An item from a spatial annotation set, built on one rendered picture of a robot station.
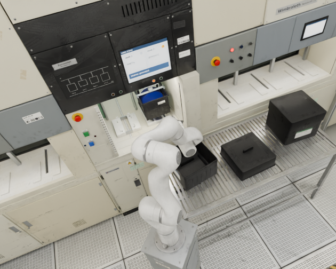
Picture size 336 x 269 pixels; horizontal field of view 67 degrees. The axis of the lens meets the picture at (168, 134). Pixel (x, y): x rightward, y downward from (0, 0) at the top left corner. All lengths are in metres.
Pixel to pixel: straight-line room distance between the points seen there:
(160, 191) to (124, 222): 1.51
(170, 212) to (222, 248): 1.26
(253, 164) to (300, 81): 1.04
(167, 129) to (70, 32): 0.69
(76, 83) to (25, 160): 1.05
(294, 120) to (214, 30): 0.84
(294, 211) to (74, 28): 2.34
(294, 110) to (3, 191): 2.23
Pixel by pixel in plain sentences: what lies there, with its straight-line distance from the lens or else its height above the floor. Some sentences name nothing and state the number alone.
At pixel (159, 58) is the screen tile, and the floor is 1.57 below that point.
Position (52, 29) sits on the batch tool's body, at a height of 1.89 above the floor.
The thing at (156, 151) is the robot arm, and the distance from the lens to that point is 1.06.
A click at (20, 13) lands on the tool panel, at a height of 1.99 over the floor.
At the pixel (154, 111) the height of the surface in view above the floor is 1.01.
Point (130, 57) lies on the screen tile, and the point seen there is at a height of 1.63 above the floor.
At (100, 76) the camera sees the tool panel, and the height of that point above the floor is 1.58.
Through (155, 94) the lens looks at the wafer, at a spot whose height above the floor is 1.09.
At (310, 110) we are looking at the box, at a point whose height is 1.01.
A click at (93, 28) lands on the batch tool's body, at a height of 1.84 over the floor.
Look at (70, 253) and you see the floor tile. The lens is 2.77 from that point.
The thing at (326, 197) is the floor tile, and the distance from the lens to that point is 2.92.
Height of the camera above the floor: 2.36
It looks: 47 degrees down
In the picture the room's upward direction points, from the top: 11 degrees counter-clockwise
